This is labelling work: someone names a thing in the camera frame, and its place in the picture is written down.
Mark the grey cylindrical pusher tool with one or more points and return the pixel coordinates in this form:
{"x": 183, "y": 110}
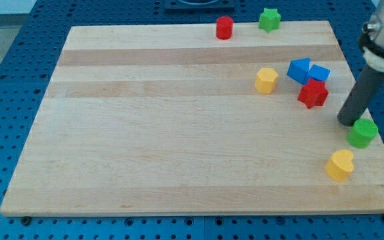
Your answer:
{"x": 360, "y": 96}

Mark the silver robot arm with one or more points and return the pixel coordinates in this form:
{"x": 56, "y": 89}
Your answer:
{"x": 371, "y": 42}

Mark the red star block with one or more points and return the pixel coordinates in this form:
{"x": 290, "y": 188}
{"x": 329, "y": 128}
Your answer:
{"x": 313, "y": 93}

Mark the green star block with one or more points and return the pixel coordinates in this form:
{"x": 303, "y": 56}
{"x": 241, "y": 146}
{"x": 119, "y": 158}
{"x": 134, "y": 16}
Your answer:
{"x": 269, "y": 19}

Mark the wooden board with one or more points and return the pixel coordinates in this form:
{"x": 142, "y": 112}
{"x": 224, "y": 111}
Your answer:
{"x": 152, "y": 120}

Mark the green cylinder block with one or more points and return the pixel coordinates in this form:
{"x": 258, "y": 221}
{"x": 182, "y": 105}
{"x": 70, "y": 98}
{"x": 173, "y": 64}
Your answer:
{"x": 362, "y": 133}

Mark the blue cube block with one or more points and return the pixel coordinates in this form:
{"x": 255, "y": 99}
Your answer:
{"x": 318, "y": 73}

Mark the blue triangle block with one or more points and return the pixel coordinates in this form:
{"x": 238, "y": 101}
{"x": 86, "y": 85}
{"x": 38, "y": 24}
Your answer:
{"x": 298, "y": 70}

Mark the yellow heart block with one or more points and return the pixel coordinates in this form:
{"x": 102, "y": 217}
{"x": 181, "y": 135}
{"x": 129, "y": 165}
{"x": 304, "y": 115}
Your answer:
{"x": 340, "y": 165}

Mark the yellow hexagon block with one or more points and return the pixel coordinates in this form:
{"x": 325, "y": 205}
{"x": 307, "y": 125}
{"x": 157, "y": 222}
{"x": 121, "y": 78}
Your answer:
{"x": 266, "y": 80}

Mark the red cylinder block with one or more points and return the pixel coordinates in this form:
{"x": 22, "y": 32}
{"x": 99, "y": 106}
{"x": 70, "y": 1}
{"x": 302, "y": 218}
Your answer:
{"x": 224, "y": 27}

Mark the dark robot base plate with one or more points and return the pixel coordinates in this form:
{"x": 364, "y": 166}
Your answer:
{"x": 179, "y": 5}

